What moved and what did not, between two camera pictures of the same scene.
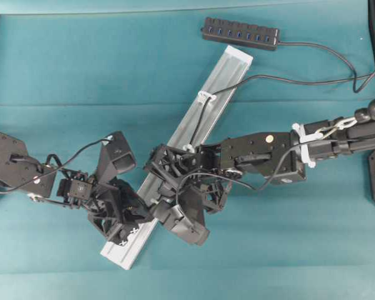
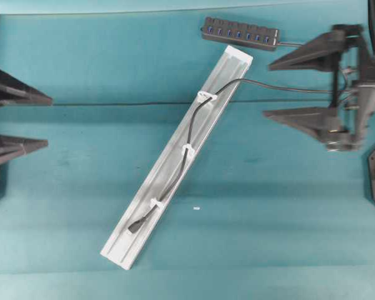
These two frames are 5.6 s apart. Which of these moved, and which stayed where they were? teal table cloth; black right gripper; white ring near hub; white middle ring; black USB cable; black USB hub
Moved: black right gripper; black USB cable
Stayed: teal table cloth; white middle ring; black USB hub; white ring near hub
